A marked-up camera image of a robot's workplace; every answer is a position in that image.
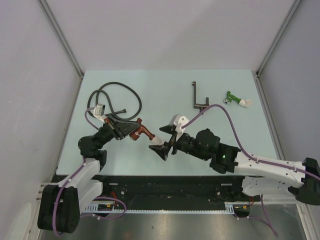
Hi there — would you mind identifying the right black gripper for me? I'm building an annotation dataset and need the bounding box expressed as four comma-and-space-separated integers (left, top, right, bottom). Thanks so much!
149, 124, 209, 161

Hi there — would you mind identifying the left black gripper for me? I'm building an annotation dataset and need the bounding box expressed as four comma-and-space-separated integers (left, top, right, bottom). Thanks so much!
94, 114, 141, 148

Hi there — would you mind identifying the white plastic elbow fitting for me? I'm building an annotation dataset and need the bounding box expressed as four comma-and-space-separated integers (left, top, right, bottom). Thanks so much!
150, 136, 165, 146

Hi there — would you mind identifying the dark red brass faucet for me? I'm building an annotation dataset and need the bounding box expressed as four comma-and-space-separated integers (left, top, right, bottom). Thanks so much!
129, 118, 156, 141

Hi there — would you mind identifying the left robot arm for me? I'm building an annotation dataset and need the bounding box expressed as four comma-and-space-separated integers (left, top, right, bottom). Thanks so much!
37, 116, 142, 235

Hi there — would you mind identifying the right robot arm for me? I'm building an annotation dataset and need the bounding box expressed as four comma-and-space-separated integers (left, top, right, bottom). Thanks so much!
149, 125, 320, 206

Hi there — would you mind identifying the green faucet with elbow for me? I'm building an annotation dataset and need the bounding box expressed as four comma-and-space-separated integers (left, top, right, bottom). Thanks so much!
223, 91, 252, 108

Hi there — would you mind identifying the dark metal faucet spout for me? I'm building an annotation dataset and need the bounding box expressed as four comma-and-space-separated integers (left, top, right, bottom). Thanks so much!
192, 81, 210, 112

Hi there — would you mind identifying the grey flexible metal hose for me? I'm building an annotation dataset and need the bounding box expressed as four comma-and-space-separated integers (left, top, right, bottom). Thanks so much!
87, 81, 143, 121

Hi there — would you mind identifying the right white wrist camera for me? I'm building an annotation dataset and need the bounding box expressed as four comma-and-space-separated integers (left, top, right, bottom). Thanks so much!
169, 114, 189, 141

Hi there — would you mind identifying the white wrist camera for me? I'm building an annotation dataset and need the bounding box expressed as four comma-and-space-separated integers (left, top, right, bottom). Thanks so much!
93, 103, 106, 122
169, 114, 189, 141

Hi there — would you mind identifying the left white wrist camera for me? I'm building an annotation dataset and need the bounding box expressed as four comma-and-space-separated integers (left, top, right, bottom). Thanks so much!
93, 103, 106, 122

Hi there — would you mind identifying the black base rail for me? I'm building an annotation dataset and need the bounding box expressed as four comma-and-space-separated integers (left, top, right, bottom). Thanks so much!
51, 174, 292, 211

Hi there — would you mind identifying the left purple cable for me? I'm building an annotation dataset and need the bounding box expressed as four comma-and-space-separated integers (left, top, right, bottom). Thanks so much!
52, 108, 127, 236

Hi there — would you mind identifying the purple cable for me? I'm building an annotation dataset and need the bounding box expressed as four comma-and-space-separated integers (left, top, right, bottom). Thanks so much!
52, 108, 127, 236
181, 104, 320, 237

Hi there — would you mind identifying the white slotted cable duct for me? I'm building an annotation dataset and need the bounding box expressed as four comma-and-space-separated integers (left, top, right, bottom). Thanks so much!
81, 201, 253, 215

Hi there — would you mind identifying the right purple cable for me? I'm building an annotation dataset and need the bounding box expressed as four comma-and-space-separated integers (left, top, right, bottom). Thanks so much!
181, 104, 320, 237

